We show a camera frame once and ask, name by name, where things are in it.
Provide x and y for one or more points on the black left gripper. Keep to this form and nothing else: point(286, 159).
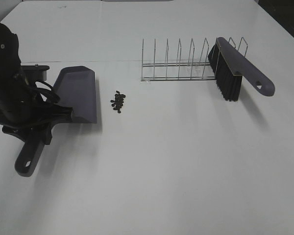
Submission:
point(35, 121)

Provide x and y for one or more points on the purple plastic dustpan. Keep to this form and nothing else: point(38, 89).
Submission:
point(76, 87)

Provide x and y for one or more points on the pile of coffee beans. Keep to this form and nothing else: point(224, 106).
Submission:
point(118, 101)

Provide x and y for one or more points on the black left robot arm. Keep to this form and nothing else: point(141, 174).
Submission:
point(14, 86)

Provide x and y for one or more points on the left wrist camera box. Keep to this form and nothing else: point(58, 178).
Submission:
point(35, 72)

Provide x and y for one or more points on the chrome wire dish rack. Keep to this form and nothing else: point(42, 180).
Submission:
point(176, 64)

